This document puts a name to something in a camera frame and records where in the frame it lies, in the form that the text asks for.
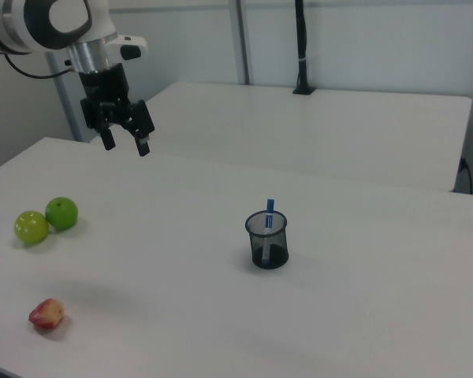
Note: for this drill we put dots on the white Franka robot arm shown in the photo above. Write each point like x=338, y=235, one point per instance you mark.
x=31, y=23

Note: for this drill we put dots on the yellow-green apple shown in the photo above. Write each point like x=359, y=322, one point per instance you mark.
x=30, y=226

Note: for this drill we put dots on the black mesh pen cup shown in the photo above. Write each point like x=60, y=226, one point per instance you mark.
x=279, y=256

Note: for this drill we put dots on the blue and white marker pen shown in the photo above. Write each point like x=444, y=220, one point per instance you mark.
x=269, y=206

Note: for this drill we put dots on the grey partition post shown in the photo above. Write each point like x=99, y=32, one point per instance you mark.
x=241, y=39
x=65, y=102

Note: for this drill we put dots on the dark green apple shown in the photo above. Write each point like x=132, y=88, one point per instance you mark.
x=63, y=212

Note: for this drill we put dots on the white side table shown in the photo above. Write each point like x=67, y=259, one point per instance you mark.
x=319, y=126

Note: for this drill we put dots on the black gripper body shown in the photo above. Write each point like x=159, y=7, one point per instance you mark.
x=104, y=88

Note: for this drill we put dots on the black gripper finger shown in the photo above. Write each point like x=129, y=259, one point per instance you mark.
x=143, y=146
x=109, y=141

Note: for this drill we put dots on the black camera stand pole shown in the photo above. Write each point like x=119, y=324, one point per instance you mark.
x=301, y=39

